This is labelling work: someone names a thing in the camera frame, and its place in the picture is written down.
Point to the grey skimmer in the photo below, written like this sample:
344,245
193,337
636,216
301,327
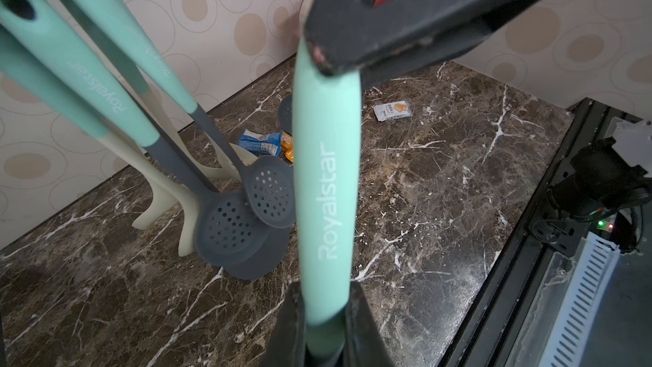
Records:
285,114
229,234
326,130

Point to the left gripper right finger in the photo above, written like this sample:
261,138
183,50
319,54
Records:
364,345

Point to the orange snack packet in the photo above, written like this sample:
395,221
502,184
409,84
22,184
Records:
287,146

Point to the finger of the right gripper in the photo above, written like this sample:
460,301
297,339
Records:
392,45
433,5

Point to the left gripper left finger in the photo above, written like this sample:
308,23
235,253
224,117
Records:
287,343

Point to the grey skimmer mint handle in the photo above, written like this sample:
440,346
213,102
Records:
268,181

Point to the cream skimmer mint handle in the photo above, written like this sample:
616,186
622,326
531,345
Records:
153,183
213,163

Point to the blue snack packet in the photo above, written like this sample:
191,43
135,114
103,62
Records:
269,144

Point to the grey utensil rack stand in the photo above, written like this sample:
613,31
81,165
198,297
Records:
246,231

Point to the small white card box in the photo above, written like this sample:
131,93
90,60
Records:
392,111

